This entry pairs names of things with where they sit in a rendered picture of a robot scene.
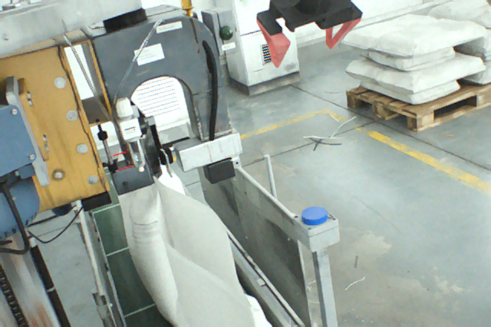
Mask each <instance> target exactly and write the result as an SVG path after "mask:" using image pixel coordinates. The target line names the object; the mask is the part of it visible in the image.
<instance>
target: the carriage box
mask: <svg viewBox="0 0 491 327"><path fill-rule="evenodd" d="M62 45H63V44H62V43H61V41H60V40H59V38H58V37H55V38H51V39H48V40H46V41H42V42H40V43H37V44H35V45H31V46H28V47H26V48H23V49H20V50H17V51H13V52H11V53H8V54H7V53H6V54H3V55H0V92H3V91H5V88H6V80H7V77H9V76H12V75H14V76H15V78H16V80H18V79H19V78H26V81H27V82H28V86H29V89H30V92H31V95H32V97H33V100H34V102H35V106H36V108H37V111H38V113H39V114H40V117H41V121H42V123H43V125H44V128H45V131H46V134H47V135H48V147H49V150H50V152H49V156H50V160H48V161H47V166H48V176H49V181H50V185H47V186H45V187H42V186H41V184H40V182H39V180H38V177H37V175H36V176H33V180H34V182H35V185H36V187H37V189H38V193H39V196H40V198H41V206H40V210H39V213H42V212H44V211H47V210H51V209H54V208H56V207H59V206H63V205H65V204H68V203H72V202H75V201H78V200H82V199H84V198H87V197H91V196H93V195H96V194H98V193H102V192H104V191H110V187H109V184H108V182H107V178H106V176H105V173H104V169H103V167H102V163H101V157H100V154H99V152H98V149H97V145H96V143H95V140H94V135H93V133H92V130H91V128H90V127H89V125H88V124H89V121H88V119H87V117H86V114H85V111H84V107H83V104H82V102H81V99H80V96H79V93H78V91H77V87H76V84H75V81H74V77H73V74H72V72H71V68H70V65H69V63H68V58H67V55H66V53H65V50H64V48H62ZM105 188H106V189H105Z"/></svg>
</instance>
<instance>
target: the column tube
mask: <svg viewBox="0 0 491 327"><path fill-rule="evenodd" d="M5 240H12V241H13V242H12V243H8V244H5V245H2V246H0V248H9V249H16V250H23V249H24V242H23V239H22V237H21V233H20V231H19V232H18V233H16V234H14V235H12V236H10V237H8V238H6V239H2V240H0V242H1V241H5ZM0 262H1V264H2V268H3V269H4V271H5V274H6V276H7V278H8V281H9V282H10V284H11V286H12V289H13V292H14V293H15V295H16V298H17V300H18V304H19V305H20V306H21V309H22V311H23V314H24V315H25V318H26V319H27V322H28V325H29V326H30V327H63V326H62V324H61V321H60V319H59V318H58V314H57V313H56V310H55V307H54V305H53V302H52V301H51V298H50V296H49V295H48V293H46V291H47V289H46V287H45V284H44V282H43V280H42V277H41V274H40V272H39V271H38V267H37V265H36V263H35V260H34V258H33V256H32V254H31V250H30V249H29V251H28V252H27V253H26V254H24V255H15V254H11V253H0ZM0 327H18V324H17V322H16V320H15V318H14V316H13V314H12V311H11V307H9V306H8V303H7V301H6V299H5V296H4V294H3V292H2V290H1V288H0Z"/></svg>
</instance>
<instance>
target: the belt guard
mask: <svg viewBox="0 0 491 327"><path fill-rule="evenodd" d="M40 3H43V4H40ZM31 4H32V5H33V4H40V5H34V6H31V7H28V8H23V9H19V10H16V11H13V12H8V13H5V14H1V15H0V55H3V54H6V53H7V54H8V53H11V52H13V51H17V50H20V49H23V48H26V47H28V46H31V45H35V44H37V43H40V42H42V41H46V40H48V39H51V38H55V37H57V36H60V35H63V34H66V33H68V32H71V31H75V30H78V29H79V28H83V27H86V26H88V25H92V24H95V23H98V22H99V21H103V20H106V19H109V18H113V17H115V16H117V15H121V14H123V13H127V12H132V11H135V10H137V9H140V8H142V7H143V4H142V1H141V0H44V1H40V2H35V3H31Z"/></svg>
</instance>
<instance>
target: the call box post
mask: <svg viewBox="0 0 491 327"><path fill-rule="evenodd" d="M312 257H313V263H314V268H315V278H316V283H317V288H318V298H319V304H320V310H321V319H322V325H323V327H338V322H337V316H336V310H335V304H334V293H333V287H332V281H331V270H330V264H329V258H328V247H327V246H326V247H324V248H322V249H319V250H317V251H314V252H312Z"/></svg>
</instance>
